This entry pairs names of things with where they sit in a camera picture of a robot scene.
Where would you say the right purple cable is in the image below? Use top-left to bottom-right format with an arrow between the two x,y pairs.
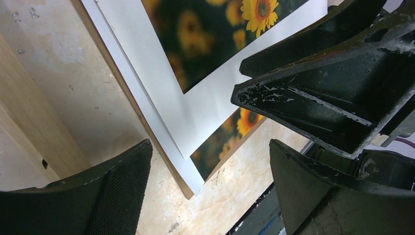
393,137 -> 415,150

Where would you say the light wooden picture frame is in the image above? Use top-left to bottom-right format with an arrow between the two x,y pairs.
0,37 -> 92,182

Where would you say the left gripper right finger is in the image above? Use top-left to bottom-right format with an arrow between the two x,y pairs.
269,140 -> 415,235

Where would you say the white matted sunflower photo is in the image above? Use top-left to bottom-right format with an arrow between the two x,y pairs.
81,0 -> 329,196

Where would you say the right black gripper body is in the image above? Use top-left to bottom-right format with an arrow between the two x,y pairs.
371,97 -> 415,147

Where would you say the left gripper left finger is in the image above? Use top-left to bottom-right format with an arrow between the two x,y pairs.
0,139 -> 153,235

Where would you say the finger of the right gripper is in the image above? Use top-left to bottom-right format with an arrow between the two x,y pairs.
231,20 -> 415,159
239,0 -> 386,78

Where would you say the brown frame backing board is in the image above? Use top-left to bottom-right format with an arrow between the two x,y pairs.
69,0 -> 268,200

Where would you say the sunflower photo print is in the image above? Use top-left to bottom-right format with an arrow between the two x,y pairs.
190,108 -> 263,180

